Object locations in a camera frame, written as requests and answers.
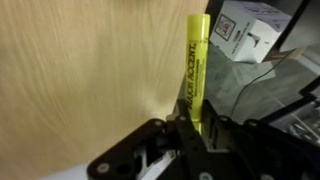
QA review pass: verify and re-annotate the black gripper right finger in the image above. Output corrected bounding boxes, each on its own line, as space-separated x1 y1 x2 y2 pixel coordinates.
201 98 320 180

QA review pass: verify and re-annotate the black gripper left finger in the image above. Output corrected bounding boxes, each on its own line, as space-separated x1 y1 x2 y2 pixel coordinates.
86 98 209 180

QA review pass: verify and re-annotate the yellow highlighter marker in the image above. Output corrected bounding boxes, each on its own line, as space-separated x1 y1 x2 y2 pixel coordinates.
184 13 212 134

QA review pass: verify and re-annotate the white cardboard box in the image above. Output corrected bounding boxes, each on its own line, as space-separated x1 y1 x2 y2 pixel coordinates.
209 0 293 64

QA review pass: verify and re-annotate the thin black cable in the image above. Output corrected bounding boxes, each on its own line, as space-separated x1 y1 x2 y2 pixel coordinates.
229 48 298 118

